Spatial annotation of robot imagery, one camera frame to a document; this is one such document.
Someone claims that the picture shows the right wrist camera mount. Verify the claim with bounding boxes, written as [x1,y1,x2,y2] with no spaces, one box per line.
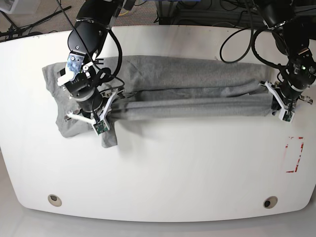
[65,86,124,135]

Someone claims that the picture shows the grey T-shirt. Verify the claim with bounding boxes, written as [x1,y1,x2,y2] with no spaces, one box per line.
[41,55,277,149]

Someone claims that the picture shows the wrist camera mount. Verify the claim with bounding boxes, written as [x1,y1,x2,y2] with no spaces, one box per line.
[258,80,314,122]
[65,86,124,135]

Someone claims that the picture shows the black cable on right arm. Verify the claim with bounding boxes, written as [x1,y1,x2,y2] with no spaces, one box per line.
[56,0,126,92]

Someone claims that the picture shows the red tape corner marks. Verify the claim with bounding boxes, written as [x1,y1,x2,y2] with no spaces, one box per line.
[282,136,305,173]

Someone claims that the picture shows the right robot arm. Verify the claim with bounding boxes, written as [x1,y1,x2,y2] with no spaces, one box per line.
[57,0,123,122]

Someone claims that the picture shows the right table grommet hole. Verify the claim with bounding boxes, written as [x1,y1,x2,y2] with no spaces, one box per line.
[263,196,278,209]

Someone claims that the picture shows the table grommet hole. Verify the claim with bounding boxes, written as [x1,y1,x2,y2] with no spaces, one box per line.
[47,195,62,207]
[263,196,278,209]

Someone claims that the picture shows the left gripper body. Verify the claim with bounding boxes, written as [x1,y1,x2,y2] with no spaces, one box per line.
[272,82,305,111]

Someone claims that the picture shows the left table grommet hole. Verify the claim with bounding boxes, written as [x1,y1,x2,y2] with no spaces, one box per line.
[47,195,62,207]

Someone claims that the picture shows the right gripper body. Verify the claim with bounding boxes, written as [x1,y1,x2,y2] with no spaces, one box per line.
[78,91,116,121]

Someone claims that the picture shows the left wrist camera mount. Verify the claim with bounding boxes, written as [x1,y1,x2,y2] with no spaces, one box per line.
[258,80,314,122]

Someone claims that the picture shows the black tripod legs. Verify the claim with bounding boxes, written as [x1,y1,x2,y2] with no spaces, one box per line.
[0,4,72,40]

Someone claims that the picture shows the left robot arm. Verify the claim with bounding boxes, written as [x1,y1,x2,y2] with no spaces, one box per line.
[253,0,316,106]

